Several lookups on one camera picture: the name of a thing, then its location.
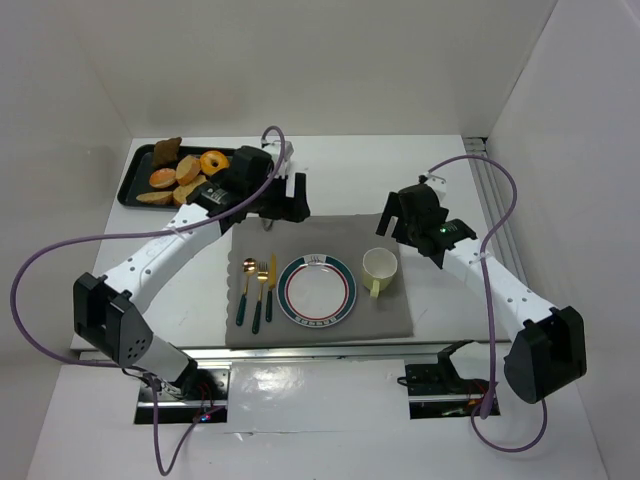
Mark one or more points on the gold fork green handle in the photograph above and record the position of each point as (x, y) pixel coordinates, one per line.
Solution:
(262, 278)

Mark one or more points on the aluminium rail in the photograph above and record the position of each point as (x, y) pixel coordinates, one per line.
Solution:
(494, 206)
(394, 350)

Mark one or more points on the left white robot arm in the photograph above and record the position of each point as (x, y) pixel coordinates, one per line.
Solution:
(108, 310)

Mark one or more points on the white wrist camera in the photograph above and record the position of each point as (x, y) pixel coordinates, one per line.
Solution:
(281, 153)
(436, 183)

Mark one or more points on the pale yellow mug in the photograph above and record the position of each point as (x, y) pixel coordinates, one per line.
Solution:
(379, 267)

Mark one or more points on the round sliced bun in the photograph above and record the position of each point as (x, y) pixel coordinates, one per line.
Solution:
(187, 170)

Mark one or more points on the black baking tray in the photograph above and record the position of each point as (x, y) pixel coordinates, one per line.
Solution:
(136, 177)

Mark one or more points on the aluminium rail right side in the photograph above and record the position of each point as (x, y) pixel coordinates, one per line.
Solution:
(494, 206)

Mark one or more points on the gold spoon green handle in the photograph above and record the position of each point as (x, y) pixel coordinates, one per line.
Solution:
(249, 269)

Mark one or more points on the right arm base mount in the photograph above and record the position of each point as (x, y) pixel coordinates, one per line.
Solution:
(437, 390)

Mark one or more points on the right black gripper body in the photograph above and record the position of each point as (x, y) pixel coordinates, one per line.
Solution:
(395, 220)

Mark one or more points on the white plate teal red rim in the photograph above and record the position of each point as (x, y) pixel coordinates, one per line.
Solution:
(316, 291)

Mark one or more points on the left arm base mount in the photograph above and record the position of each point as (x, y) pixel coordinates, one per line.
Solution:
(206, 402)

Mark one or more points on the aluminium rail front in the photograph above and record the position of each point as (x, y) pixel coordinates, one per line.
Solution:
(394, 350)

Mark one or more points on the gold knife green handle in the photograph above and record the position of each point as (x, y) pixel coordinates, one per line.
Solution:
(272, 277)

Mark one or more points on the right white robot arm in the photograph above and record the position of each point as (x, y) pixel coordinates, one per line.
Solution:
(548, 343)

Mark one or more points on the brown croissant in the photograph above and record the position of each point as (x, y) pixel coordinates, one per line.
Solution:
(166, 152)

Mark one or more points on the grey cloth placemat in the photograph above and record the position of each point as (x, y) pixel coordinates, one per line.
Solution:
(345, 237)

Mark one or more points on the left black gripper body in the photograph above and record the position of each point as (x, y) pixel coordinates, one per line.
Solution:
(288, 201)

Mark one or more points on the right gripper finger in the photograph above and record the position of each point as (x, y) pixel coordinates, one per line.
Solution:
(391, 209)
(400, 232)

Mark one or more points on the long baguette slice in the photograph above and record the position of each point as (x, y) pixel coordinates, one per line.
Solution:
(156, 198)

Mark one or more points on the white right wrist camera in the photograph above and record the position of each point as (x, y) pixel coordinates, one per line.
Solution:
(436, 183)

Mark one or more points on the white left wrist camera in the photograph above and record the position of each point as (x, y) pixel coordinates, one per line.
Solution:
(281, 153)

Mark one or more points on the glazed orange donut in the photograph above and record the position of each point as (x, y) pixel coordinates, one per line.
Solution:
(213, 161)

